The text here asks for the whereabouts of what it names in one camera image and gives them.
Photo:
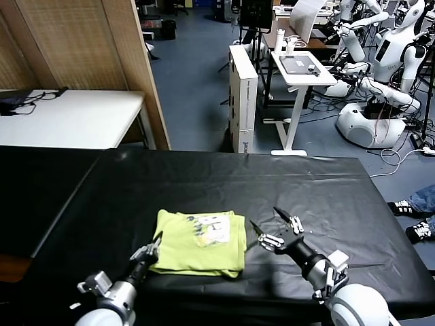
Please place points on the glossy black table cover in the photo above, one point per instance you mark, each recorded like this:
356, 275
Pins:
204, 183

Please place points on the black white sneaker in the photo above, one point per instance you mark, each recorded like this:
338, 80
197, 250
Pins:
418, 231
399, 207

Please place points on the brown wooden desk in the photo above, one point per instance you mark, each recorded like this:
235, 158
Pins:
319, 42

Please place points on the black side table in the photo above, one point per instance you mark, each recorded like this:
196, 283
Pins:
34, 197

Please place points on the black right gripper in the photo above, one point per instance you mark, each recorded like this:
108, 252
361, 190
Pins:
295, 249

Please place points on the white cup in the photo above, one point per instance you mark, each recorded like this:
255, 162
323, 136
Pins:
289, 47

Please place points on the white humanoid robot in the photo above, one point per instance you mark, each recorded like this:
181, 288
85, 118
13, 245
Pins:
353, 45
391, 57

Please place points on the black pouch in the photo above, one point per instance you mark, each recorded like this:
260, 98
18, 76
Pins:
8, 103

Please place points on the yellow-green t-shirt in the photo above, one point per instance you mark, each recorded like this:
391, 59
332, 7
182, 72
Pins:
204, 248

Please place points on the black tripod stand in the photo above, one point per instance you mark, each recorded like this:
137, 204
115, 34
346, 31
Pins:
426, 112

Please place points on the white standing desk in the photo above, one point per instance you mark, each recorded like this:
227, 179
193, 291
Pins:
306, 79

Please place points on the black power strip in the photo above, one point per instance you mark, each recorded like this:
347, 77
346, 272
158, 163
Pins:
416, 139

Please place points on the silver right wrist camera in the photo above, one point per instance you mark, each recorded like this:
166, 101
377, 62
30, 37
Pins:
334, 271

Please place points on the white bottle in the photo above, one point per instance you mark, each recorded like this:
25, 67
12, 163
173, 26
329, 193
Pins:
279, 41

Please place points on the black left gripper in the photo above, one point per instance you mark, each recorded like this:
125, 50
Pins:
140, 270

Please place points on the black monitor on stand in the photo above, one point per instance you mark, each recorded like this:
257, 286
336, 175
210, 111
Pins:
255, 13

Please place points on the white curved panel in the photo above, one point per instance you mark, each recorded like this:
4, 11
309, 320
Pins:
302, 20

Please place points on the white table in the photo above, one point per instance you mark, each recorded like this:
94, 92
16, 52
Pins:
85, 115

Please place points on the small black device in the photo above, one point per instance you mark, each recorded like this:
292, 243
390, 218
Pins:
312, 68

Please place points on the white power adapter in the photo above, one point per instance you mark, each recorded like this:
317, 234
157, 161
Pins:
428, 149

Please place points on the black bin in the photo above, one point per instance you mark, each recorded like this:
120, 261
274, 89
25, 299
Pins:
168, 29

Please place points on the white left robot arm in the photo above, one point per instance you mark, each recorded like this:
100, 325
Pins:
112, 305

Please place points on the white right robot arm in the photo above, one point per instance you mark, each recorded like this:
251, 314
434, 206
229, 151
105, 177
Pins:
357, 305

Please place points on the wooden folding screen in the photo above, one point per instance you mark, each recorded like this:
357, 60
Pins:
85, 44

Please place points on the blue jeans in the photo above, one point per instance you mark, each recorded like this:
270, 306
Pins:
423, 199

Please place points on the grey laptop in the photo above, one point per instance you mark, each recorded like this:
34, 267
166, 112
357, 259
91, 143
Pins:
295, 65

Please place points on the tall white cardboard box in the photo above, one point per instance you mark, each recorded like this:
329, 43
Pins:
243, 102

